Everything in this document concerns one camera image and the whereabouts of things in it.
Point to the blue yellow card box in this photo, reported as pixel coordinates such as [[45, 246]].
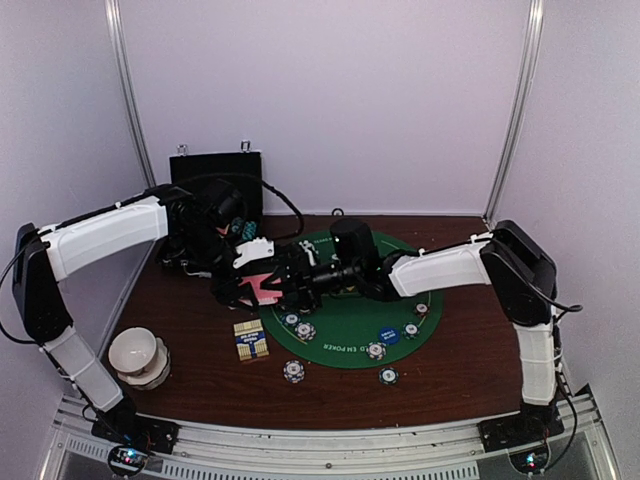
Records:
[[250, 340]]

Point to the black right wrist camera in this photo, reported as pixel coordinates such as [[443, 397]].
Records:
[[310, 250]]

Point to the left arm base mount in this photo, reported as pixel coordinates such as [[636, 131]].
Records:
[[148, 434]]

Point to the blue green 50 chip stack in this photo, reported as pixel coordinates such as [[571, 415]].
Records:
[[388, 376]]

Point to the blue beige 10 chip stack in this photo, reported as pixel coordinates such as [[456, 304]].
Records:
[[293, 371]]

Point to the teal blue chip row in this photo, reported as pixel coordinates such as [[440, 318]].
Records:
[[248, 231]]

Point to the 100 chip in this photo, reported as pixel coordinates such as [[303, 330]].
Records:
[[421, 310]]

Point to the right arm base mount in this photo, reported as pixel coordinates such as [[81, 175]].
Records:
[[515, 431]]

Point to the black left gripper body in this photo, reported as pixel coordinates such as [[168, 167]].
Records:
[[220, 283]]

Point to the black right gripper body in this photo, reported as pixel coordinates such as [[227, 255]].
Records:
[[322, 280]]

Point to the blue small blind button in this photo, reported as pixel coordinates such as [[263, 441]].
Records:
[[388, 335]]

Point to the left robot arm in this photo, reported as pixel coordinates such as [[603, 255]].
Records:
[[49, 257]]

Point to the red card deck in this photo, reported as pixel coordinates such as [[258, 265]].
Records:
[[260, 290]]

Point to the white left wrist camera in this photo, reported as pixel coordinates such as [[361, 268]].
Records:
[[256, 249]]

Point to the aluminium front rail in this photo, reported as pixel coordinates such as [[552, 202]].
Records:
[[451, 450]]

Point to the white bowl stack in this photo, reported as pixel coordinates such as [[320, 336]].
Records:
[[140, 358]]

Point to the blue green 50 chip row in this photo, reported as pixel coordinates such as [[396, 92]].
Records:
[[237, 226]]

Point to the black poker chip case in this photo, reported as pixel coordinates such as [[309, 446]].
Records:
[[206, 192]]

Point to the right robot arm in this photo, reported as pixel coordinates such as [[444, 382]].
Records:
[[469, 367]]

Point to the green round poker mat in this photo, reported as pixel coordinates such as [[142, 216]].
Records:
[[347, 323]]

